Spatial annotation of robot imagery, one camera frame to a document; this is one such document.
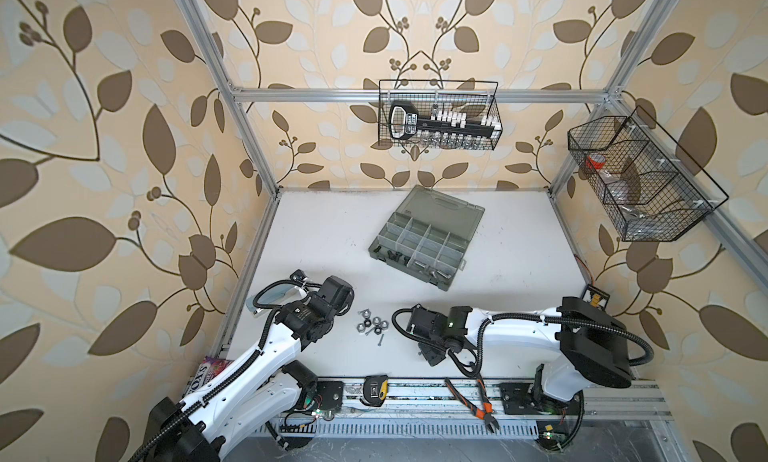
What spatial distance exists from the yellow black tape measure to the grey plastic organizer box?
324 mm

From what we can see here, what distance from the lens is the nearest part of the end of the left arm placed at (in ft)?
1.79

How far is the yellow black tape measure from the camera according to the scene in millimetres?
736

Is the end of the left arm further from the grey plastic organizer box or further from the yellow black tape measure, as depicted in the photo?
the grey plastic organizer box

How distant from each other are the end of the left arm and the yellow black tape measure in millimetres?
233

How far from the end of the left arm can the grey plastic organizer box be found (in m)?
0.35

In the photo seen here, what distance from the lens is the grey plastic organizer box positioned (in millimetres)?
973
